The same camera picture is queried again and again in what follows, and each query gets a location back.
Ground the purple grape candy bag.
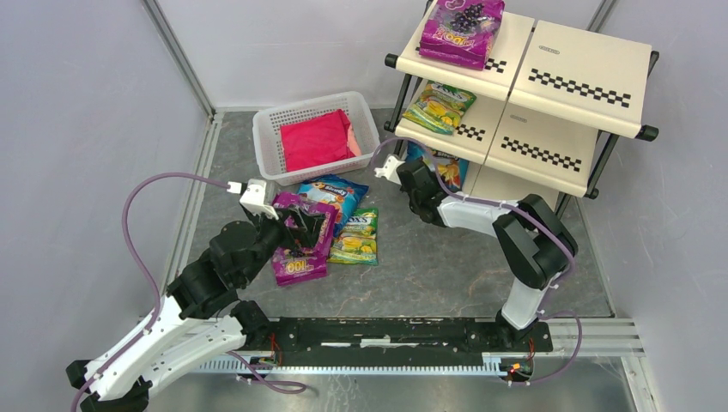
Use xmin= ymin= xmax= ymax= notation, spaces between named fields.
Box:
xmin=273 ymin=192 xmax=338 ymax=262
xmin=418 ymin=0 xmax=506 ymax=70
xmin=271 ymin=255 xmax=328 ymax=287

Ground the blue Slendy bag front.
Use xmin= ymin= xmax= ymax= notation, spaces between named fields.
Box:
xmin=406 ymin=142 xmax=469 ymax=192

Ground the blue slendy bag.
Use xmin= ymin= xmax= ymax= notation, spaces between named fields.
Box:
xmin=406 ymin=142 xmax=469 ymax=192
xmin=297 ymin=174 xmax=369 ymax=237

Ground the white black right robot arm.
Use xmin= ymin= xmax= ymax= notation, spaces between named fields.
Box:
xmin=381 ymin=156 xmax=579 ymax=331

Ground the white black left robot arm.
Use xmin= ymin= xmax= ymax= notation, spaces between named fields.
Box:
xmin=66 ymin=206 xmax=326 ymax=411

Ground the green Fox's candy bag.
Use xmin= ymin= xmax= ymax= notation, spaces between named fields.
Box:
xmin=327 ymin=208 xmax=379 ymax=266

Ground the green candy bag on shelf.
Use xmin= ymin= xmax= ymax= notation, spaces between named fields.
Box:
xmin=403 ymin=81 xmax=477 ymax=135

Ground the cream three-tier shelf rack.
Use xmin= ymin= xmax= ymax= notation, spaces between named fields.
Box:
xmin=385 ymin=12 xmax=659 ymax=213

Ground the blue Slendy bag near basket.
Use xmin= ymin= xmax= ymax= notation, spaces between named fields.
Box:
xmin=297 ymin=174 xmax=369 ymax=237

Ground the white plastic basket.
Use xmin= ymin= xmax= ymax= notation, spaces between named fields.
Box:
xmin=252 ymin=91 xmax=380 ymax=185

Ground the pink folded cloth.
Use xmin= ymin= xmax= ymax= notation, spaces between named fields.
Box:
xmin=280 ymin=109 xmax=362 ymax=172

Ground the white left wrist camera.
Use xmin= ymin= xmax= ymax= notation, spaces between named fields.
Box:
xmin=227 ymin=179 xmax=279 ymax=220

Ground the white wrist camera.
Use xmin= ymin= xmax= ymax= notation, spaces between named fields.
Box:
xmin=374 ymin=154 xmax=405 ymax=185
xmin=227 ymin=179 xmax=279 ymax=220

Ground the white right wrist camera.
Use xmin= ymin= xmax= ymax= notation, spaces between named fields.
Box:
xmin=374 ymin=154 xmax=405 ymax=185

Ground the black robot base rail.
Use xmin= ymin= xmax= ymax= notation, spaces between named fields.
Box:
xmin=215 ymin=300 xmax=554 ymax=368

